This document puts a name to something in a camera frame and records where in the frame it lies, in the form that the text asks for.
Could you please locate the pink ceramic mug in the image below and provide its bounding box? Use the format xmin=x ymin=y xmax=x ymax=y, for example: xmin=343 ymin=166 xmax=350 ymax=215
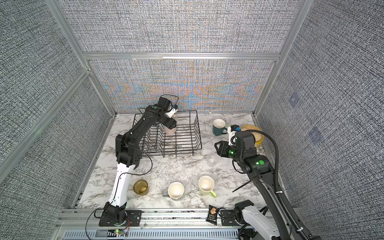
xmin=163 ymin=113 xmax=178 ymax=136

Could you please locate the dark green ceramic mug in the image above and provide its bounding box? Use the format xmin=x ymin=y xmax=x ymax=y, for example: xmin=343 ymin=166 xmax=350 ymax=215
xmin=212 ymin=119 xmax=228 ymax=136

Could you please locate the black wire dish rack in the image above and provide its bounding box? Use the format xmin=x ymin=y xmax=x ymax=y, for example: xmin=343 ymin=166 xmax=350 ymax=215
xmin=140 ymin=110 xmax=202 ymax=157

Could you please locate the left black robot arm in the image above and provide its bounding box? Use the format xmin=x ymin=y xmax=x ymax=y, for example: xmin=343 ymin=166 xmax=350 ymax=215
xmin=102 ymin=104 xmax=178 ymax=226

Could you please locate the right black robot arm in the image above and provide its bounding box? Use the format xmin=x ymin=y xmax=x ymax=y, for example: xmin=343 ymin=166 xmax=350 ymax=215
xmin=215 ymin=130 xmax=321 ymax=240

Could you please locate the clear glass cup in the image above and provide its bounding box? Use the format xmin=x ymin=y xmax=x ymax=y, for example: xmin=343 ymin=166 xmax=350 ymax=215
xmin=206 ymin=153 xmax=218 ymax=168

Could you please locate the light green ceramic mug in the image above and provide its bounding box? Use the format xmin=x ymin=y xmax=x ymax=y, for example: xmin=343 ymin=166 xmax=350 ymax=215
xmin=198 ymin=176 xmax=217 ymax=198

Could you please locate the black stirring stick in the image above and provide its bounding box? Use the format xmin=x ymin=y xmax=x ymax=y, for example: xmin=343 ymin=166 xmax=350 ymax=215
xmin=232 ymin=180 xmax=253 ymax=193

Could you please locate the white grey ceramic mug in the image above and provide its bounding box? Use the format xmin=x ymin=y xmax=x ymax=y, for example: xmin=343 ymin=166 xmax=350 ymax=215
xmin=162 ymin=182 xmax=185 ymax=201

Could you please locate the black snack packet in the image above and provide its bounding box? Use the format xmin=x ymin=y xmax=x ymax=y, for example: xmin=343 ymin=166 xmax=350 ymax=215
xmin=206 ymin=205 xmax=220 ymax=226

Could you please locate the amber glass cup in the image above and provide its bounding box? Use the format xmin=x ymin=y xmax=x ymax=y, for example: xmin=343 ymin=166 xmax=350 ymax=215
xmin=133 ymin=180 xmax=149 ymax=196

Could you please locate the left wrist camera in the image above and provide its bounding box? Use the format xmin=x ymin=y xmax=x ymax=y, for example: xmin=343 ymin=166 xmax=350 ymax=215
xmin=166 ymin=104 xmax=178 ymax=118

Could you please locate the yellow bowl with green handle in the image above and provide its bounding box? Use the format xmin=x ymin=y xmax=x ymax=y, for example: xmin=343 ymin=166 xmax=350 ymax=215
xmin=241 ymin=125 xmax=264 ymax=148

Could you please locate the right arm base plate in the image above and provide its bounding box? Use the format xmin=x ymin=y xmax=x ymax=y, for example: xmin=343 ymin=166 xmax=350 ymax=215
xmin=220 ymin=209 xmax=240 ymax=227

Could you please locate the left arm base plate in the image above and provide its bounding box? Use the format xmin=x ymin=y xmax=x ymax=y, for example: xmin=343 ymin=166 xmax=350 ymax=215
xmin=99 ymin=210 xmax=143 ymax=227

